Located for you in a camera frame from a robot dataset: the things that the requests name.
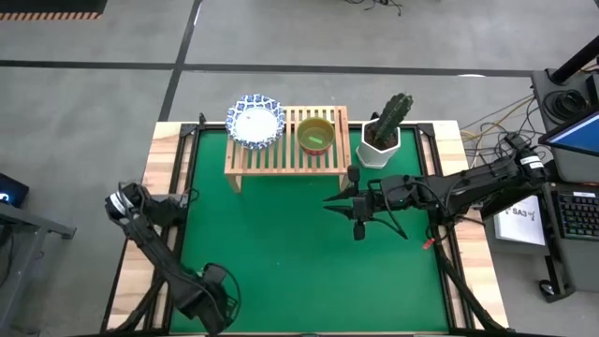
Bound blue patterned paper bowl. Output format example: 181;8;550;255
225;93;286;151

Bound black backlit keyboard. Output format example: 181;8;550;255
551;189;599;242

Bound coiled black cable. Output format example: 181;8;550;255
545;88;589;122

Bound laptop with blue screen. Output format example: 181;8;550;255
537;110;599;158

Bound black rig pole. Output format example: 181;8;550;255
550;35;599;85

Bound white paper sheet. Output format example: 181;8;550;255
490;194;548;256

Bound black cart caster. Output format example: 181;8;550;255
536;278;558;299

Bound dark device with blue light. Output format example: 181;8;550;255
0;172;30;210

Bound grey side desk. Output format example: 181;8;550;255
0;200;79;329

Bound wooden slatted shelf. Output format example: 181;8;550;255
223;105;353;194

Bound black mat with hazard stripe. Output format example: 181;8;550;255
0;0;109;21

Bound grey equipment cart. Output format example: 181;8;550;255
531;67;599;303

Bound green table mat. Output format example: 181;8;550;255
170;128;450;334

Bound black floor cables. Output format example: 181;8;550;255
343;0;404;18

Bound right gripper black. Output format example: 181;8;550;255
323;166;383;242

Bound yellow translucent plastic bowl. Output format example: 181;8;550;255
297;116;336;154

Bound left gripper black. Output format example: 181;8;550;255
180;275;234;335

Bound yellow cable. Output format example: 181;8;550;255
460;93;537;141

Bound orange-red plastic bowl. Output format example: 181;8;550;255
296;116;336;157

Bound white plant pot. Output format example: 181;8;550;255
355;117;402;169

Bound green cactus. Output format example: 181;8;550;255
372;92;415;149

